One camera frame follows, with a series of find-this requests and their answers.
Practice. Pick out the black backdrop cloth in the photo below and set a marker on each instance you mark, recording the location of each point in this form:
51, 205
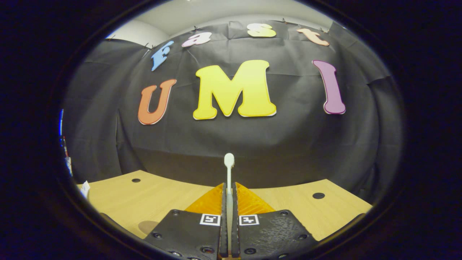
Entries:
252, 144

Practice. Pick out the white toothbrush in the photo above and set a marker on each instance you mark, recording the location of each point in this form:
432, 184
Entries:
229, 160

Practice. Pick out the wooden desktop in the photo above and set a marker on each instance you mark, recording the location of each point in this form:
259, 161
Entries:
162, 195

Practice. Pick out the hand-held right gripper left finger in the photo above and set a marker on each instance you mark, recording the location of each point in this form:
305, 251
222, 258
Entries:
187, 234

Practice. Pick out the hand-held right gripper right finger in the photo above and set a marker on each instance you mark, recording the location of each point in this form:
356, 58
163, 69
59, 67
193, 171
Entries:
270, 234

